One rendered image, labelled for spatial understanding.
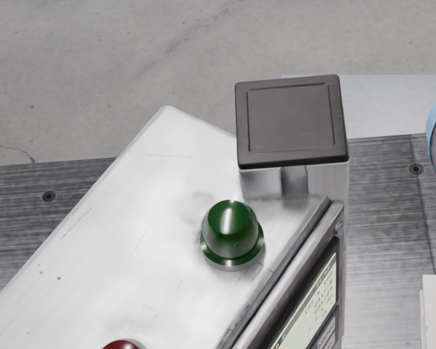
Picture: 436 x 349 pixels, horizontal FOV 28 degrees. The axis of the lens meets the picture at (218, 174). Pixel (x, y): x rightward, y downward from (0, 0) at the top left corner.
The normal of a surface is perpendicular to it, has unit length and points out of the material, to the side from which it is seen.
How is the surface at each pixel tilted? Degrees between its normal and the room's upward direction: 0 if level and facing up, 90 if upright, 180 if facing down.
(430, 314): 4
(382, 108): 0
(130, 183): 0
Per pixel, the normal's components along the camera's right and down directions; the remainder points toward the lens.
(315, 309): 0.83, 0.40
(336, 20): -0.11, -0.58
